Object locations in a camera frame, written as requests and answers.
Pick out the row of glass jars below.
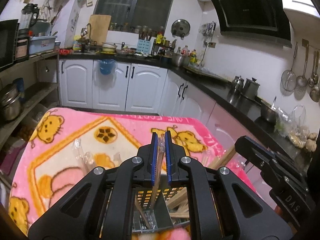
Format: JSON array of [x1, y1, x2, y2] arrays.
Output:
[[108, 22, 166, 34]]

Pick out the black range hood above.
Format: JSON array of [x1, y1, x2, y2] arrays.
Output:
[[206, 0, 293, 48]]

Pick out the brown lumpy produce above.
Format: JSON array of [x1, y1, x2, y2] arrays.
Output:
[[304, 132, 320, 153]]

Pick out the row of hanging kitchen utensils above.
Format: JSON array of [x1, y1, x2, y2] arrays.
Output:
[[281, 38, 320, 103]]

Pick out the dark kitchen window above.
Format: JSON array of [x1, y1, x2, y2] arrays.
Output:
[[93, 0, 179, 32]]

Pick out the steel canister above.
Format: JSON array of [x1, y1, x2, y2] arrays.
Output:
[[242, 77, 261, 101]]

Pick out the steel cooking pot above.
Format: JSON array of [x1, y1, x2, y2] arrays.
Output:
[[171, 53, 189, 68]]

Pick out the white bowl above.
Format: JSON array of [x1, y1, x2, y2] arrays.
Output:
[[102, 42, 118, 54]]

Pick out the stacked steel pots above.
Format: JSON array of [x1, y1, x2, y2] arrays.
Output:
[[0, 83, 25, 122]]

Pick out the wooden chopstick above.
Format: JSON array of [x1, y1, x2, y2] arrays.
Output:
[[147, 139, 166, 212]]

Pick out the steel kettle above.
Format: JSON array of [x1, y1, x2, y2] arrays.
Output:
[[232, 75, 245, 93]]

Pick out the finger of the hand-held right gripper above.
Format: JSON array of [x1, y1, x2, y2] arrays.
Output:
[[234, 135, 308, 188]]

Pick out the steel kitchen faucet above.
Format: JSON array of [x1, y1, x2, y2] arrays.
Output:
[[80, 23, 93, 52]]

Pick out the wooden cutting board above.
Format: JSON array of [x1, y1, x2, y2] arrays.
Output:
[[89, 14, 112, 46]]

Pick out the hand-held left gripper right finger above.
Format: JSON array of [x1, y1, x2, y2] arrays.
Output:
[[164, 130, 293, 240]]

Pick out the yellow dish soap bottle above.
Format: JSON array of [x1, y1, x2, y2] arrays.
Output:
[[72, 35, 83, 51]]

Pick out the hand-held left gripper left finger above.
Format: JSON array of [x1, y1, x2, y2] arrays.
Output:
[[28, 131, 159, 240]]

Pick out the steel pot lid on wall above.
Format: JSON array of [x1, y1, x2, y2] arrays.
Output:
[[170, 18, 191, 39]]

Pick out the dark green utensil basket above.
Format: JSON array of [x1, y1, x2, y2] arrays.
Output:
[[99, 185, 221, 236]]

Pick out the pink printed blanket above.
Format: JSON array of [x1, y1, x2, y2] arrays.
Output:
[[9, 107, 258, 240]]

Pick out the blue plastic dish tub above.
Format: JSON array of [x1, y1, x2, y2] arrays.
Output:
[[28, 35, 57, 55]]

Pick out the blender with dark jug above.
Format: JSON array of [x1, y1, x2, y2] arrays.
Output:
[[15, 3, 40, 61]]

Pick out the clear plastic bags of vegetables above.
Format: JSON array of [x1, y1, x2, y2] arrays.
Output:
[[274, 104, 311, 148]]

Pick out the group of sauce bottles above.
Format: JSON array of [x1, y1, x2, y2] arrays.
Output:
[[154, 33, 201, 66]]

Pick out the blue knife block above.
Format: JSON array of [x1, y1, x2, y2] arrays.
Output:
[[137, 39, 153, 56]]

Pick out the metal shelf rack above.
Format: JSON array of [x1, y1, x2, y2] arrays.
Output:
[[0, 51, 61, 151]]

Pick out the pile of wooden chopsticks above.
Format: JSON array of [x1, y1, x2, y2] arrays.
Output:
[[134, 146, 237, 231]]

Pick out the black microwave oven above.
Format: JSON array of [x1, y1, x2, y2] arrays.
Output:
[[0, 19, 20, 71]]

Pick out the small steel saucepan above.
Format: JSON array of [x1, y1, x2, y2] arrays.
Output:
[[260, 96, 278, 123]]

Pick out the blue plastic bag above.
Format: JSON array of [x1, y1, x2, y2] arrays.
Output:
[[99, 59, 116, 76]]

